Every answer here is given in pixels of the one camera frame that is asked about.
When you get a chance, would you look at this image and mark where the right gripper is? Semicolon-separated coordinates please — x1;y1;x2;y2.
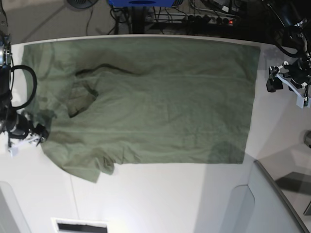
0;113;49;143

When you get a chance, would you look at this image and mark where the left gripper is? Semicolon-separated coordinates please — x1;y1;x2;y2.
266;59;311;92

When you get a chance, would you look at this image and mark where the green t-shirt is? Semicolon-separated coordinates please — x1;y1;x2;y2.
22;38;260;183

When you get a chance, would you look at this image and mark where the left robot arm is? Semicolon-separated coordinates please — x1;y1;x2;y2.
262;0;311;95

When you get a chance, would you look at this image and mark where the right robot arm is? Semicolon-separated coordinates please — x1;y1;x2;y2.
0;4;49;144

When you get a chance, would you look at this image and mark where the black power strip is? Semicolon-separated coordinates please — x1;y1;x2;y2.
182;15;238;26

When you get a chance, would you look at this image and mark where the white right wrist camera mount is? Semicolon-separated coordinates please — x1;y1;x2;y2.
7;134;41;158

